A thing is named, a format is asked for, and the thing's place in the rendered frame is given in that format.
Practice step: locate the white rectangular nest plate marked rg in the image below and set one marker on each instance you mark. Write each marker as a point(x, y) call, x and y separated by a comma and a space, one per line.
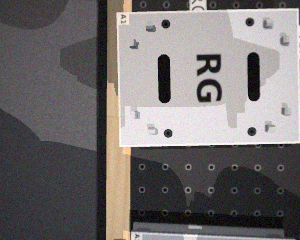
point(210, 77)

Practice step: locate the white label with black text rg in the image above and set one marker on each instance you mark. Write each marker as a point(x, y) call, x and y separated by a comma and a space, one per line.
point(197, 5)

